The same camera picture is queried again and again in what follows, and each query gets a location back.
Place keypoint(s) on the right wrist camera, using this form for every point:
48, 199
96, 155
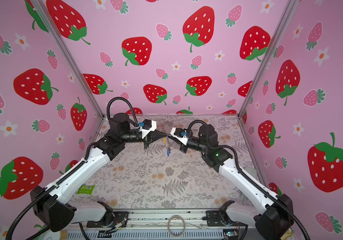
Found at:
179, 135

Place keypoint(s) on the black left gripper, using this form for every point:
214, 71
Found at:
155, 136

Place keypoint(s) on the green snack packet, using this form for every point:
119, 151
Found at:
86, 190

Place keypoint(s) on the aluminium corner post right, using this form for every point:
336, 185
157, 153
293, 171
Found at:
279, 31

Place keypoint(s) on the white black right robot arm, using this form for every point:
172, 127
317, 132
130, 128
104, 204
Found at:
275, 213

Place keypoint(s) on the white plastic case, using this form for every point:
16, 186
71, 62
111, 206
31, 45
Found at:
252, 171

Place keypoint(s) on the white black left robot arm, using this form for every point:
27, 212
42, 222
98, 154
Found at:
51, 203

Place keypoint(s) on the aluminium corner post left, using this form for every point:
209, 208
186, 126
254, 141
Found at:
57, 37

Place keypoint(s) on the metal keyring with yellow tag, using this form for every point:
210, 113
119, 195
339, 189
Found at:
166, 142

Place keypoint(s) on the aluminium corner post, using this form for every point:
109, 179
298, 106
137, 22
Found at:
57, 37
279, 31

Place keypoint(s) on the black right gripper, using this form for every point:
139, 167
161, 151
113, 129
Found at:
183, 148

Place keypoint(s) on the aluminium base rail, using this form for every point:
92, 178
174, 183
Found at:
171, 224

